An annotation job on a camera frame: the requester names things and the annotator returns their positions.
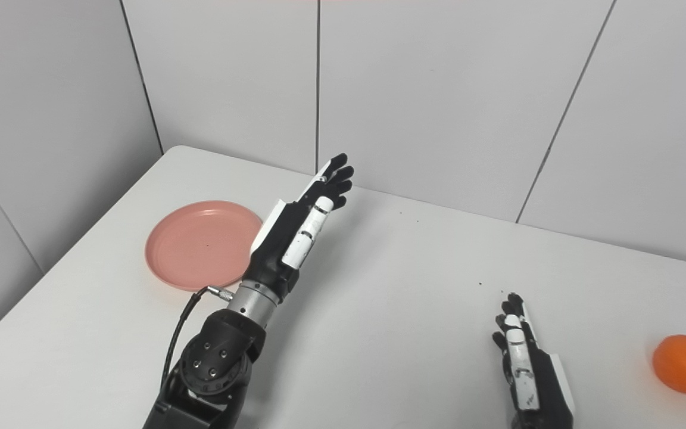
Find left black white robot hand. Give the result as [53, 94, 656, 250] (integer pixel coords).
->
[241, 153, 355, 301]

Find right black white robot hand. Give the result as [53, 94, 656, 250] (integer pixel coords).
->
[492, 292, 576, 429]

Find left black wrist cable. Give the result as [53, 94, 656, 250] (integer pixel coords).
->
[160, 286, 235, 391]

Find pink round plate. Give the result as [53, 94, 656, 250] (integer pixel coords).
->
[145, 200, 264, 292]

